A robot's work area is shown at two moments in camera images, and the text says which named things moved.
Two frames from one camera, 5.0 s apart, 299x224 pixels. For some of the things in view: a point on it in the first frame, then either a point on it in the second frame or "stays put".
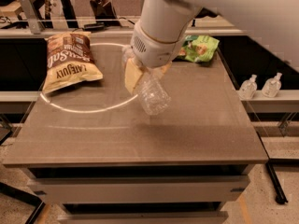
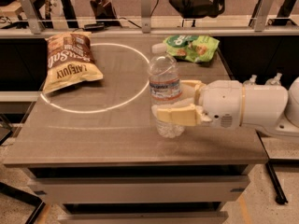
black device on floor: x=99 y=26 stays put
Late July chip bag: x=70 y=60 stays put
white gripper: x=154 y=52 -> x=221 y=103
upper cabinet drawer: x=128 y=189 stays put
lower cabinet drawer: x=143 y=217 stays put
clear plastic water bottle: x=152 y=93 -> x=164 y=87
